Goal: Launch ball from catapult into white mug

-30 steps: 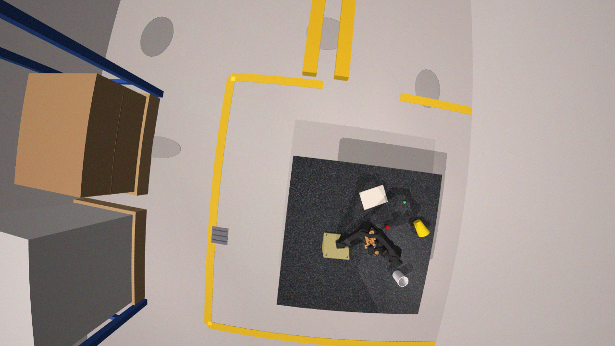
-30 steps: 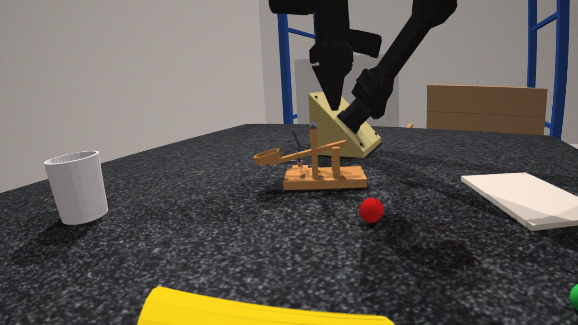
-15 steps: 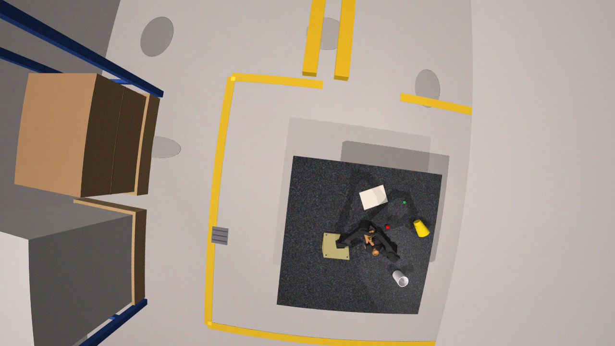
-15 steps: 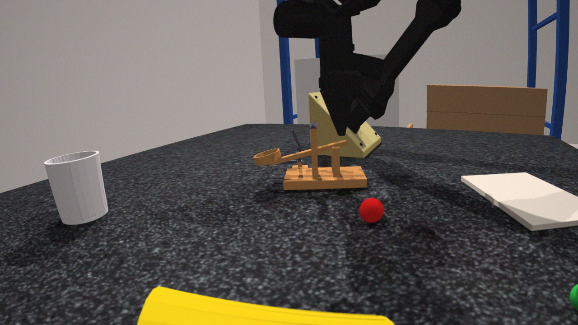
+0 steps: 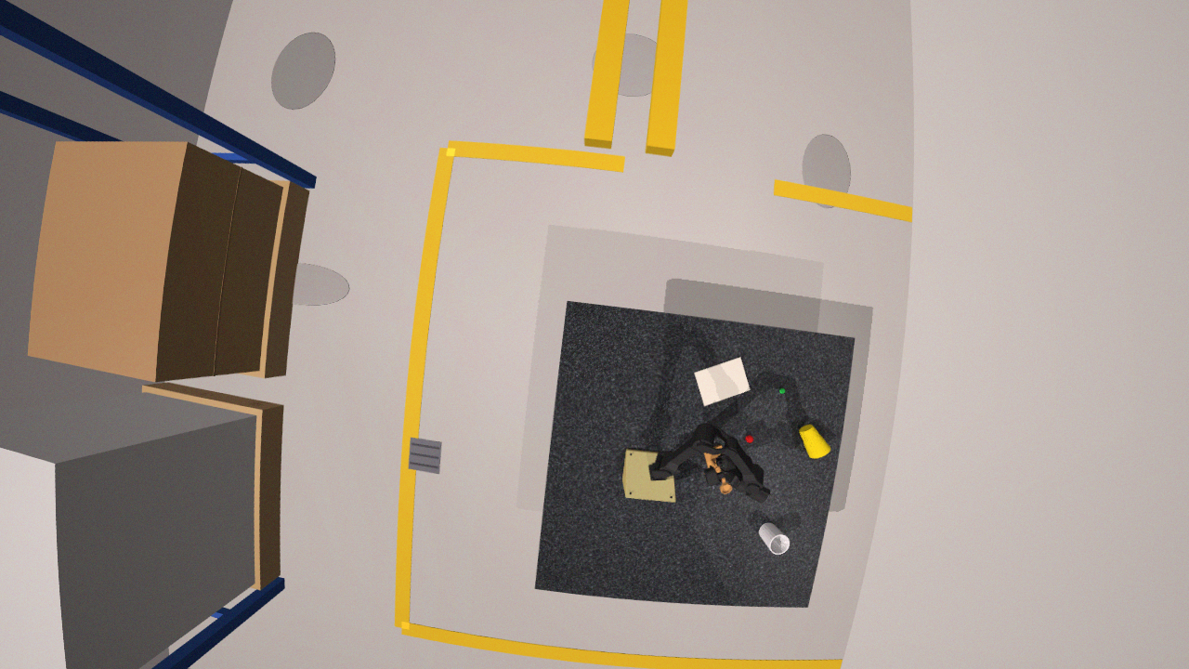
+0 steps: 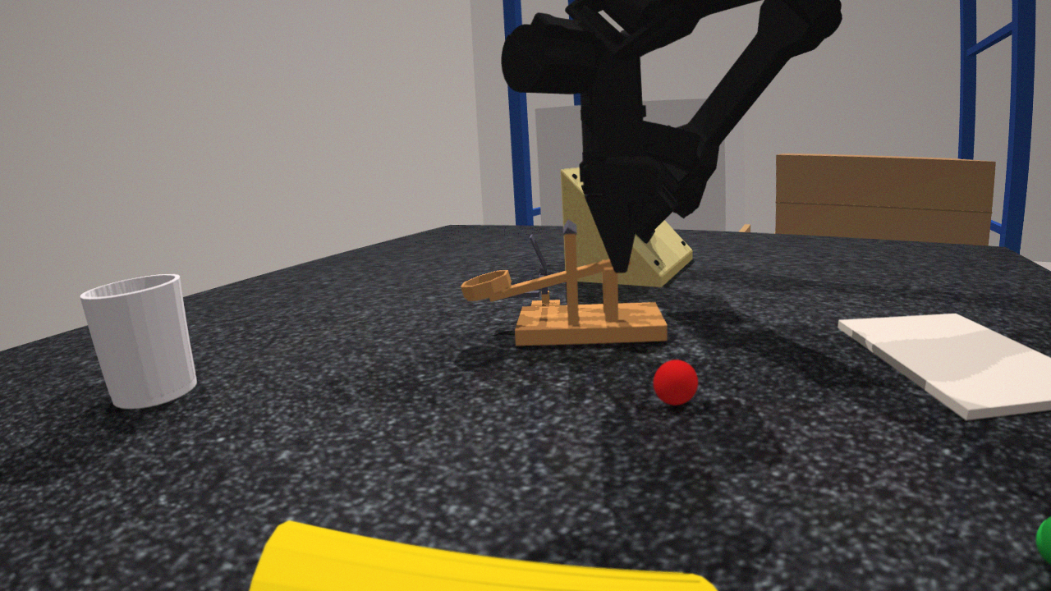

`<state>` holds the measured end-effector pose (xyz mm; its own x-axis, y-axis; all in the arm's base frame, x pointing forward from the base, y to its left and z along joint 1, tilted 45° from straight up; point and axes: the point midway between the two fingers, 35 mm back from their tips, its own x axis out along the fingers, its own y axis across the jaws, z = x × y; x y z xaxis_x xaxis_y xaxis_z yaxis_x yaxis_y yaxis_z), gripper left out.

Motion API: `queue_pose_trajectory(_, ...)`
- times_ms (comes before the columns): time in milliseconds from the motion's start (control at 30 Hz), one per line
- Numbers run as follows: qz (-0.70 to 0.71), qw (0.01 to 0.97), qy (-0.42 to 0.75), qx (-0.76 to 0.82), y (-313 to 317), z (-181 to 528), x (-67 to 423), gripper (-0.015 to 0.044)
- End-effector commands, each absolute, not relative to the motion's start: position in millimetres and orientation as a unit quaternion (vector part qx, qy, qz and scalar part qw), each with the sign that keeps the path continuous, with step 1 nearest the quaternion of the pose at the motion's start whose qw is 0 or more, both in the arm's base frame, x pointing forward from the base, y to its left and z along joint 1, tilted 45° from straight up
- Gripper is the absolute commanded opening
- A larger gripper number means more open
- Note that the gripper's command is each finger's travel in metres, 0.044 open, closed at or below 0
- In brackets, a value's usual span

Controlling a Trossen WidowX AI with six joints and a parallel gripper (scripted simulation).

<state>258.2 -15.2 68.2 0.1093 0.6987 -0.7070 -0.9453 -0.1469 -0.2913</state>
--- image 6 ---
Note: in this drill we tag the wooden catapult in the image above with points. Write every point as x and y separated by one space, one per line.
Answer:
546 322

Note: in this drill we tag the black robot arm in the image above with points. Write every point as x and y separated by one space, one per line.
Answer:
588 56

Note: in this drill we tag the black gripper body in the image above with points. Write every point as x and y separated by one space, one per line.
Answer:
610 165

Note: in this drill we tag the red ball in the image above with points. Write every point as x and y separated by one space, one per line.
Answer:
675 382

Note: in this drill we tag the white cup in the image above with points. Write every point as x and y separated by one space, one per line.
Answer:
140 334

